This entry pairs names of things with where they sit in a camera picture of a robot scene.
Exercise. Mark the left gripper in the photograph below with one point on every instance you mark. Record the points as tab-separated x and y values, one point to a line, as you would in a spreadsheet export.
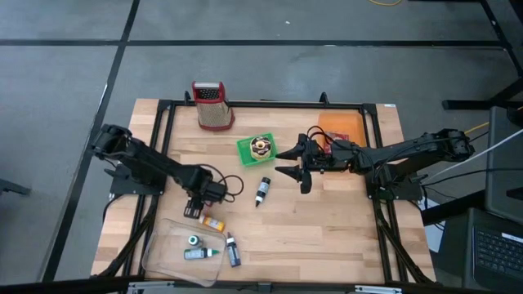
201	191

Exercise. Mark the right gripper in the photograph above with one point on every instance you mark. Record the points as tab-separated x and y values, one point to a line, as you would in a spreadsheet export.
316	159

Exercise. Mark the orange bottle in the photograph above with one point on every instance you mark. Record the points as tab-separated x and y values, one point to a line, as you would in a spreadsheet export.
213	224

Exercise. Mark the green-tip dark bottle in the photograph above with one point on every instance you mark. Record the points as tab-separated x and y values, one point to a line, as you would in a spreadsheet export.
198	254
195	241

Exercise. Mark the chocolate-iced toy donut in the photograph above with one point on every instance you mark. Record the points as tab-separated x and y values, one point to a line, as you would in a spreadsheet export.
260	146

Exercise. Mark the black-tip dark bottle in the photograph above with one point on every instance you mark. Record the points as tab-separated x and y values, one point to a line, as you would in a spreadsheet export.
263	188

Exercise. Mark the red popcorn packet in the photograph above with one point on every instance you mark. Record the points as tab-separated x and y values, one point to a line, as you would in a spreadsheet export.
337	136

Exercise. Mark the purple-label black-tip bottle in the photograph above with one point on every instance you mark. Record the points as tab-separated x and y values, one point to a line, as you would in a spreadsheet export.
233	253

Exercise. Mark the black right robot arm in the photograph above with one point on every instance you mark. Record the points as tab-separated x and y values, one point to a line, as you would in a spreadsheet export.
408	149

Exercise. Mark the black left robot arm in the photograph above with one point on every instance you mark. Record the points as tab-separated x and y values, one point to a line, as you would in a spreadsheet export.
143	159

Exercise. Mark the green plastic basket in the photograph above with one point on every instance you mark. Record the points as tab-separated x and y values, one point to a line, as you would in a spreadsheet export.
244	157

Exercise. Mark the orange plastic bin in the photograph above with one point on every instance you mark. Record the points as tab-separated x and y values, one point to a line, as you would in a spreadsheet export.
343	122

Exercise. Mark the clear plastic container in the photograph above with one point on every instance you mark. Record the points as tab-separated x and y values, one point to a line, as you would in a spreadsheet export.
163	265

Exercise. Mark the metal grater with red trim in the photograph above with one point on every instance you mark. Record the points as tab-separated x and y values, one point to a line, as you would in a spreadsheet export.
212	114

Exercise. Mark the black chair base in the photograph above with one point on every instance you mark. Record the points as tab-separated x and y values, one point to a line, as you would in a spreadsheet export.
12	187

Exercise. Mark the grey monitor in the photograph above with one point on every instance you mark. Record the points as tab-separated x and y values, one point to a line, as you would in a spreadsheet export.
504	171

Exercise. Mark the dark grey laptop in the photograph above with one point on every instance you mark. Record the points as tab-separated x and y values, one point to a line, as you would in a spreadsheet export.
494	253

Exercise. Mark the black stand legs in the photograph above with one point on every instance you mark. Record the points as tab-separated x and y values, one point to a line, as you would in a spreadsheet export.
502	49

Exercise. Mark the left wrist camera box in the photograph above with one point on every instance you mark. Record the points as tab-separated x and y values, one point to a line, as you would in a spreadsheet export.
218	192

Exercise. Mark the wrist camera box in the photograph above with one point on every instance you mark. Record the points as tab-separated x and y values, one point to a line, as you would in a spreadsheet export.
329	157
218	192

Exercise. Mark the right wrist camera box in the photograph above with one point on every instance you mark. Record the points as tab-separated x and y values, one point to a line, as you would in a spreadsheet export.
329	157

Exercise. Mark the black aluminium table frame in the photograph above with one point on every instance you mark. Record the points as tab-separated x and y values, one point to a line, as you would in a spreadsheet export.
265	104

